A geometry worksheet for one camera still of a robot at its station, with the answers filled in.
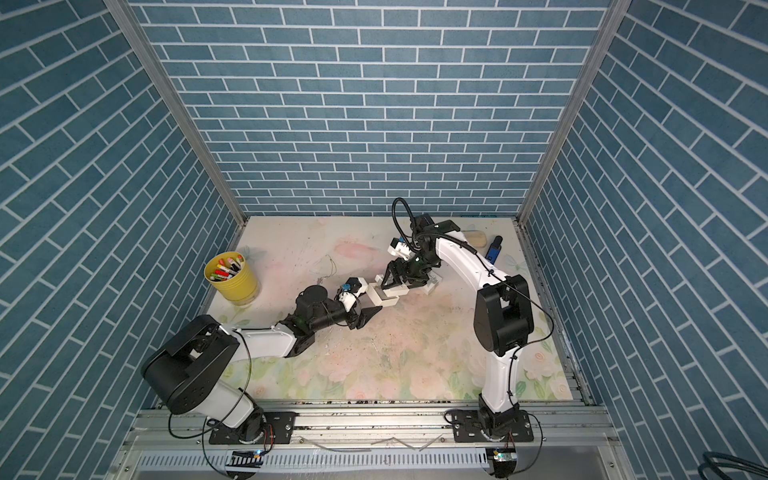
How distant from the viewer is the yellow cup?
0.88 m

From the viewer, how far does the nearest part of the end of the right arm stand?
0.75 meters

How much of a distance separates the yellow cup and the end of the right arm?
47cm

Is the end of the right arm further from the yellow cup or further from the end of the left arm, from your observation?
the yellow cup
